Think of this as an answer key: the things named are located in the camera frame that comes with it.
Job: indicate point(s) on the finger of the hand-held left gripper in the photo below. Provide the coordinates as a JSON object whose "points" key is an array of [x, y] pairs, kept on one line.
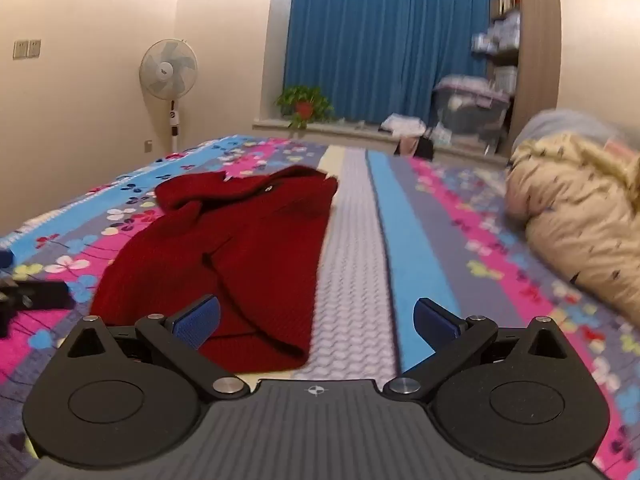
{"points": [[5, 258], [42, 295]]}

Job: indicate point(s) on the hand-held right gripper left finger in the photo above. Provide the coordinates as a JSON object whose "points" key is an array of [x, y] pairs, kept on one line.
{"points": [[197, 322]]}

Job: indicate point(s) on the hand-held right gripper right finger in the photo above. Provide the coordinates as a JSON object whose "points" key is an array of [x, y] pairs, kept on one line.
{"points": [[435, 327]]}

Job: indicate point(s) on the red knitted sweater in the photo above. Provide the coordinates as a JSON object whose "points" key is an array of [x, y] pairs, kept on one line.
{"points": [[260, 260]]}

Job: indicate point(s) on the white folded clothes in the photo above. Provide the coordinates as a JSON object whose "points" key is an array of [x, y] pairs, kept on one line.
{"points": [[402, 122]]}

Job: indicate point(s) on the flower-printed striped blanket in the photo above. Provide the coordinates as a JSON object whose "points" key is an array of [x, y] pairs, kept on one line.
{"points": [[425, 240]]}

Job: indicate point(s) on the black bag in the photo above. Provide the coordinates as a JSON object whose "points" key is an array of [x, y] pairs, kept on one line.
{"points": [[424, 149]]}

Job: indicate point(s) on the cream star-printed duvet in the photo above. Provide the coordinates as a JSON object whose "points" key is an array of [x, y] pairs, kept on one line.
{"points": [[575, 210]]}

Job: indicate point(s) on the pink bag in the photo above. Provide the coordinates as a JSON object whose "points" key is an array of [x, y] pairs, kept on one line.
{"points": [[407, 146]]}

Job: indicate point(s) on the white tissue packet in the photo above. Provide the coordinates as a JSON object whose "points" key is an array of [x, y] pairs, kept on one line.
{"points": [[440, 134]]}

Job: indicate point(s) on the window sill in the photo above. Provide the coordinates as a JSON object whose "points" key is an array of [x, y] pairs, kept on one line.
{"points": [[345, 127]]}

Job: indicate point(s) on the large clear storage box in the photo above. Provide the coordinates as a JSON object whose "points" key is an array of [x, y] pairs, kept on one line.
{"points": [[470, 105]]}

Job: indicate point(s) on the grey pillow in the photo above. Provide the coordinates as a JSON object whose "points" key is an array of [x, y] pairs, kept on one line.
{"points": [[560, 122]]}

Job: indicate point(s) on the potted green plant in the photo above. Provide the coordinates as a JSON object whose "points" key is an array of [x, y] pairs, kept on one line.
{"points": [[305, 105]]}

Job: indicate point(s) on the white standing fan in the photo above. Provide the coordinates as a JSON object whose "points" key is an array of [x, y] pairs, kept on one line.
{"points": [[167, 70]]}

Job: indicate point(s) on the small clear storage box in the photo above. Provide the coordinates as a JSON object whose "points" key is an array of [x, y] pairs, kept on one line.
{"points": [[505, 80]]}

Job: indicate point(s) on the blue curtain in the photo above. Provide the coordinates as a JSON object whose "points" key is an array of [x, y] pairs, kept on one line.
{"points": [[380, 40]]}

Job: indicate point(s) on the pile of white packets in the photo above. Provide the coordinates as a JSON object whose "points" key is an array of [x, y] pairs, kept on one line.
{"points": [[500, 35]]}

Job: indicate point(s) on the wooden shelf unit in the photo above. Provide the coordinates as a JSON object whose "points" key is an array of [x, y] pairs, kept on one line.
{"points": [[537, 35]]}

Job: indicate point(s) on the row of books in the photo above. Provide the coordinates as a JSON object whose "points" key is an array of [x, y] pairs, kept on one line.
{"points": [[507, 2]]}

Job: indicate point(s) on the wall switch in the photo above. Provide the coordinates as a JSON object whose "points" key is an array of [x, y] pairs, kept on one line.
{"points": [[34, 47], [20, 49]]}

